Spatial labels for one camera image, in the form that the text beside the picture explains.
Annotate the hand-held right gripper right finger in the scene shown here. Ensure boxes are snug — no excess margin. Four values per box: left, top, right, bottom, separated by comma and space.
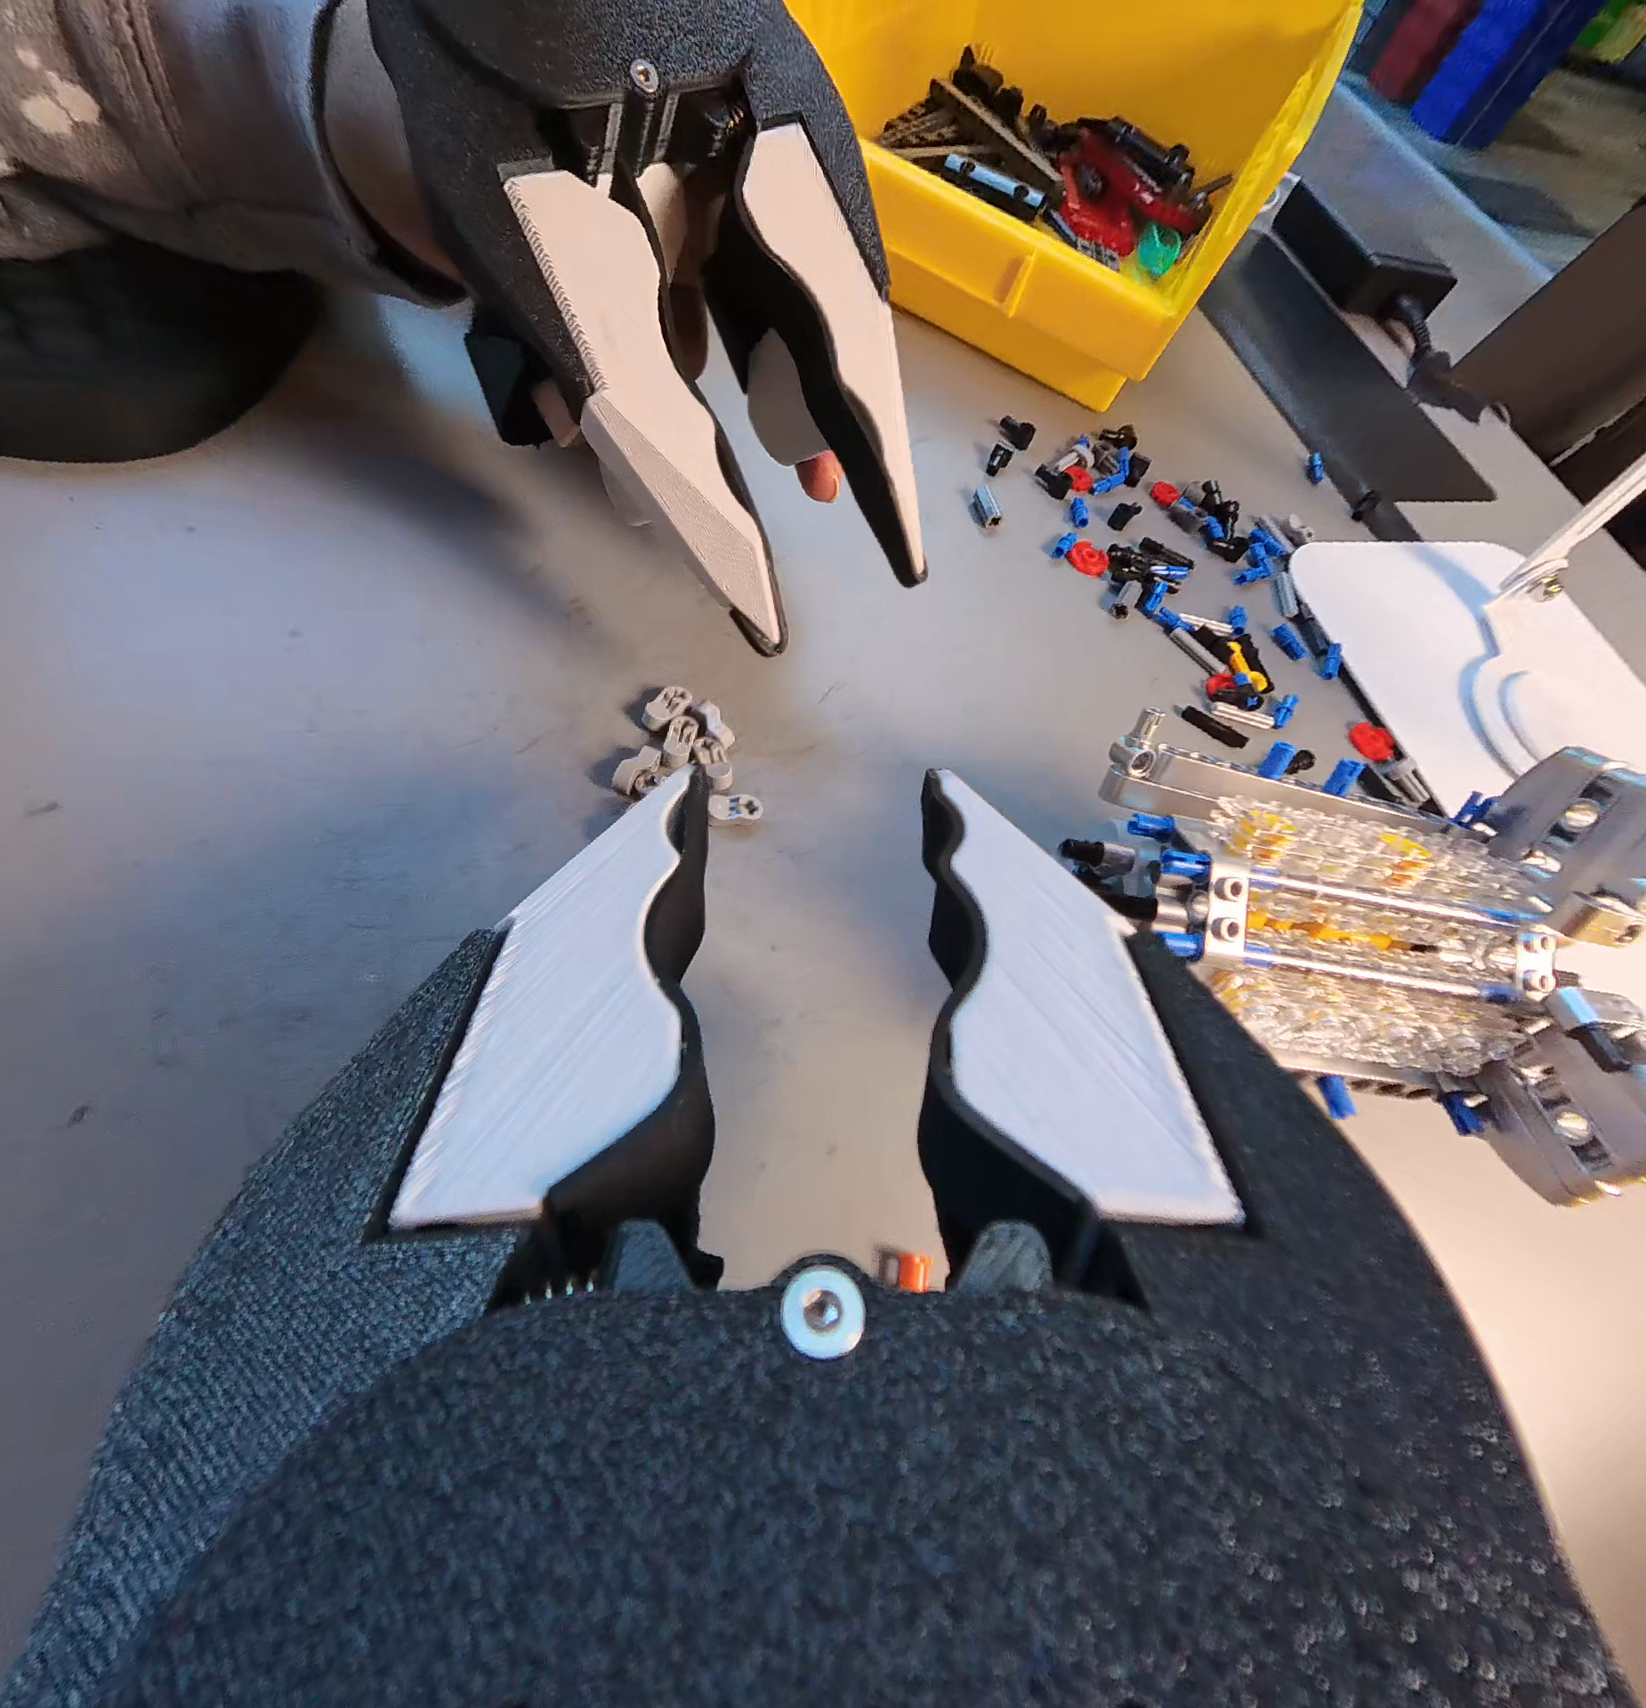
916, 769, 1247, 1288

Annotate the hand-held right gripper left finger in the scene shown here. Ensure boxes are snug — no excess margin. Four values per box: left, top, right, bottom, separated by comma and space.
382, 774, 719, 1283

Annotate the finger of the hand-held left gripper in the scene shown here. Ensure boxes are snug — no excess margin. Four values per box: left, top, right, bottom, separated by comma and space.
503, 165, 788, 658
703, 121, 929, 592

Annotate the toy brick engine model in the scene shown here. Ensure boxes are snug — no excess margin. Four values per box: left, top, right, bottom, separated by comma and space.
1058, 708, 1646, 1208

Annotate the cluster of grey brick connectors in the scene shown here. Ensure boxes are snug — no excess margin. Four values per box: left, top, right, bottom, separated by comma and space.
610, 687, 767, 827

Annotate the person's left forearm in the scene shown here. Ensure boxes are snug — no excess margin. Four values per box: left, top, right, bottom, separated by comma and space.
0, 0, 464, 301

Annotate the grey desk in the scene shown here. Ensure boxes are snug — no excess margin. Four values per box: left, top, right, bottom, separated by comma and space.
0, 80, 1646, 1708

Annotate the large yellow plastic bin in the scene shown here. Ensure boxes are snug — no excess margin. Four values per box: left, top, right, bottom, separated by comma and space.
783, 0, 1365, 416

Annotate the heap of dark brick beams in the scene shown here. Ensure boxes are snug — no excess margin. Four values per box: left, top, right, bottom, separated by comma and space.
877, 48, 1226, 269

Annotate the red printed brick panel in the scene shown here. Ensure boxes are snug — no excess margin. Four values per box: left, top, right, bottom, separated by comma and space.
1058, 128, 1206, 237

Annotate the pile of coloured brick parts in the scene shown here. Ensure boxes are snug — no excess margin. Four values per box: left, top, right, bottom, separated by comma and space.
962, 406, 1466, 802

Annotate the black power adapter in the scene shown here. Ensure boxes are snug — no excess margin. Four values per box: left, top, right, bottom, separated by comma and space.
1268, 174, 1461, 327

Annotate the white book stand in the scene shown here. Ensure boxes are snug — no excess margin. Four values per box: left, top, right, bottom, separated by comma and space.
1290, 415, 1646, 802

